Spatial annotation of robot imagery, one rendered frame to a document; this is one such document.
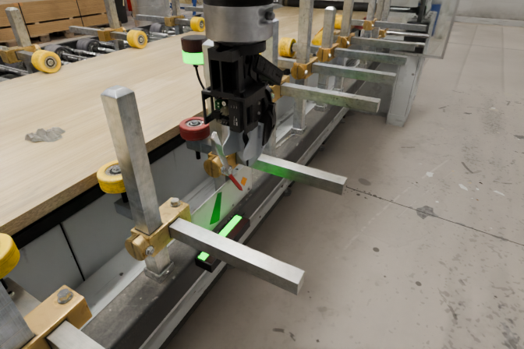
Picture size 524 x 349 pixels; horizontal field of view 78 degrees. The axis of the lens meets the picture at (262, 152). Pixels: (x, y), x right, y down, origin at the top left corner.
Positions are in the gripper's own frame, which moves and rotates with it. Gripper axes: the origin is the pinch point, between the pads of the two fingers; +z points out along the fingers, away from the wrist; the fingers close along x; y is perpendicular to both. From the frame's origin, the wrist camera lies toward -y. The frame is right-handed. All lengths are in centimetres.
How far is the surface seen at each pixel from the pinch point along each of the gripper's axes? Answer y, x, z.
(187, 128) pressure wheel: -15.7, -27.2, 7.9
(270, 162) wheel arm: -17.6, -4.7, 12.6
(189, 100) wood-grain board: -33, -40, 9
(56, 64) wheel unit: -33, -104, 6
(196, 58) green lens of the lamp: -12.9, -19.6, -11.4
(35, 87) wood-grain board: -18, -94, 9
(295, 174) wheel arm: -17.2, 2.2, 13.7
